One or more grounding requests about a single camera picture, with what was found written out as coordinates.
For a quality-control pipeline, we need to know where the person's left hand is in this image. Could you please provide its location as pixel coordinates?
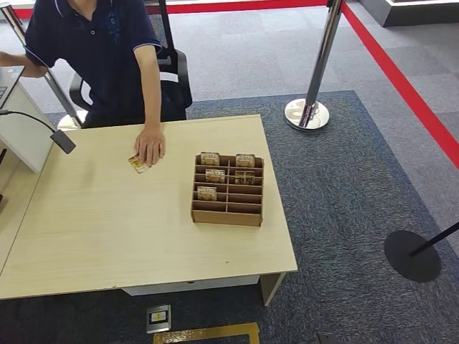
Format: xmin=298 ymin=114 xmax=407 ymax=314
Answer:
xmin=134 ymin=124 xmax=166 ymax=167

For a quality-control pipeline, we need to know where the person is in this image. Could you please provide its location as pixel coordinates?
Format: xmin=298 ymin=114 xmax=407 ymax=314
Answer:
xmin=0 ymin=0 xmax=166 ymax=167

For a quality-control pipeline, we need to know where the wooden slotted card holder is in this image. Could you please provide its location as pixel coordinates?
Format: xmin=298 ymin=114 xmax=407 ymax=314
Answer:
xmin=190 ymin=153 xmax=265 ymax=228

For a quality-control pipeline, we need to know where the black office chair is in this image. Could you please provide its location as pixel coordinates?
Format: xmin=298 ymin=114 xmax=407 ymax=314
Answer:
xmin=69 ymin=0 xmax=193 ymax=122

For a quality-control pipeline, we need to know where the light wooden desk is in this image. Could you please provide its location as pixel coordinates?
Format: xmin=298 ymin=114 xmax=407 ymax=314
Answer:
xmin=0 ymin=115 xmax=298 ymax=307

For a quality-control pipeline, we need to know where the black gooseneck desk microphone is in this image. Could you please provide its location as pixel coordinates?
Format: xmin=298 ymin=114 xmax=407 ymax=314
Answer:
xmin=0 ymin=109 xmax=77 ymax=156

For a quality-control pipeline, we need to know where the metal floor socket plate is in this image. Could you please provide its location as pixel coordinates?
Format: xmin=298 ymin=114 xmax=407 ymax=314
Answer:
xmin=146 ymin=305 xmax=172 ymax=335

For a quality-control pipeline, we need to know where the red barrier belt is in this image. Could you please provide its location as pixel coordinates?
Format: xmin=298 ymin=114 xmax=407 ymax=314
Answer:
xmin=340 ymin=1 xmax=459 ymax=171
xmin=14 ymin=0 xmax=328 ymax=20

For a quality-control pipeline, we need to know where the laptop computer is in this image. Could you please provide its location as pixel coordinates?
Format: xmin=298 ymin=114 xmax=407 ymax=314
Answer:
xmin=0 ymin=65 xmax=26 ymax=110

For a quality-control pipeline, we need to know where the blue grey carpet rug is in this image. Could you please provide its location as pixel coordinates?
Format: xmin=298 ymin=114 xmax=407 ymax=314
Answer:
xmin=0 ymin=90 xmax=459 ymax=344

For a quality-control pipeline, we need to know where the black stand with round base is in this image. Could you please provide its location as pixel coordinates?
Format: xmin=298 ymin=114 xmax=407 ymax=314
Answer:
xmin=384 ymin=221 xmax=459 ymax=284

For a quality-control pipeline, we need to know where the white and black plinth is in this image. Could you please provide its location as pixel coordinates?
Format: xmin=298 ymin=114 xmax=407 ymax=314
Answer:
xmin=356 ymin=0 xmax=459 ymax=29

